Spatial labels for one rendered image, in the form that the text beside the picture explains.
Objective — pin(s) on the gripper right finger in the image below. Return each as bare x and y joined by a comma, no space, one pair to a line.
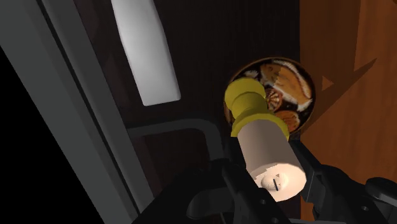
338,198

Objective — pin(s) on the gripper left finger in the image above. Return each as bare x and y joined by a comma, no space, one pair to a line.
217,192

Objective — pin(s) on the white candle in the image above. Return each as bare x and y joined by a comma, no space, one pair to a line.
266,149

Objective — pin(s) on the dark flat grey-rimmed tray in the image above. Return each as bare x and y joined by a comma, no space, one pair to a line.
173,149

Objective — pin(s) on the round brown patterned plate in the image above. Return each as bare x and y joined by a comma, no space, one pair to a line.
288,83

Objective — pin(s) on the white oblong slab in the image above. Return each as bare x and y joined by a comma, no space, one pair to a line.
145,52

